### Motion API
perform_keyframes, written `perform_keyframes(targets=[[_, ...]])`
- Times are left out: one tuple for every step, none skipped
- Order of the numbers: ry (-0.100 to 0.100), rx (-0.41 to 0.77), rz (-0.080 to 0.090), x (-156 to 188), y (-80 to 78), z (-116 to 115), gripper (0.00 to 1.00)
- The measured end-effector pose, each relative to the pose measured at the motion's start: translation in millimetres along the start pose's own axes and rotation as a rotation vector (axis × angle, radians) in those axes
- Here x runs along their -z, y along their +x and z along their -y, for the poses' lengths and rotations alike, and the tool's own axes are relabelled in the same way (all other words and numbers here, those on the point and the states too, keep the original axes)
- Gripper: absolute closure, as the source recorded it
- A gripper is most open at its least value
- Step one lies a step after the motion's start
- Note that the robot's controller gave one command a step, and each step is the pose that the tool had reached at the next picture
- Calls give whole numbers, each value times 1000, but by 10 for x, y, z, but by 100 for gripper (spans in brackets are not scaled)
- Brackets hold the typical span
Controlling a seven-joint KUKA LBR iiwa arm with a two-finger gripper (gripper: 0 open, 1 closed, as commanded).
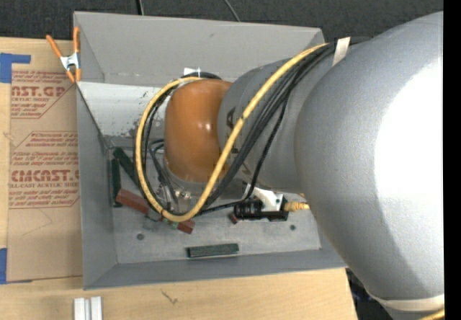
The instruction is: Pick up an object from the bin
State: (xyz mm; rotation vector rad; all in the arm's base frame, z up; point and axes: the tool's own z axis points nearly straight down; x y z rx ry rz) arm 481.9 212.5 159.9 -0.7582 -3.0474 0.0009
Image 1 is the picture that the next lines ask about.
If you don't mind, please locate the brown cardboard board, red print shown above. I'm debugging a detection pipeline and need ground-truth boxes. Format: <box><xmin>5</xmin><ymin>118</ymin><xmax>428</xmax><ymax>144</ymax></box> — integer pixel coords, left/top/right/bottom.
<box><xmin>0</xmin><ymin>36</ymin><xmax>84</xmax><ymax>285</ymax></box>

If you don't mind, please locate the black cylinder on white bracket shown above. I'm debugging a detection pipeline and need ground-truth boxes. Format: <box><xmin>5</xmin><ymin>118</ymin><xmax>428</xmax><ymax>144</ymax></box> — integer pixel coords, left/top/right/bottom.
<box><xmin>233</xmin><ymin>184</ymin><xmax>290</xmax><ymax>223</ymax></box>

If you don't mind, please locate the dark green flat block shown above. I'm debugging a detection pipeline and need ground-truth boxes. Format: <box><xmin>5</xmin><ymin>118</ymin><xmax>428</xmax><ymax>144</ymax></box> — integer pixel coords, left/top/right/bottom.
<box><xmin>186</xmin><ymin>243</ymin><xmax>241</xmax><ymax>259</ymax></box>
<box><xmin>113</xmin><ymin>146</ymin><xmax>140</xmax><ymax>188</ymax></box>
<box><xmin>109</xmin><ymin>158</ymin><xmax>122</xmax><ymax>208</ymax></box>

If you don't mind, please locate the grey metal bin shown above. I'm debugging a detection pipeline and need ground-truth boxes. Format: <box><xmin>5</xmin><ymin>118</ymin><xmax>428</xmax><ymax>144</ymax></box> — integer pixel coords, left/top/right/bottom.
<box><xmin>73</xmin><ymin>11</ymin><xmax>349</xmax><ymax>291</ymax></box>

